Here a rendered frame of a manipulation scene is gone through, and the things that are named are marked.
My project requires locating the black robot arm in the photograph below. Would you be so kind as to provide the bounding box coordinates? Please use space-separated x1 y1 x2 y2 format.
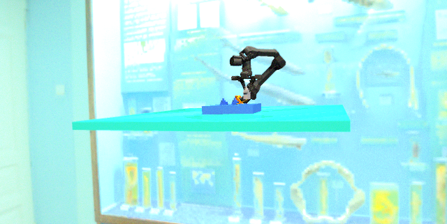
230 45 286 104

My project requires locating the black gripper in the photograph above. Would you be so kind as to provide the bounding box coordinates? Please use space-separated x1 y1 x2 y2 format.
231 66 263 91

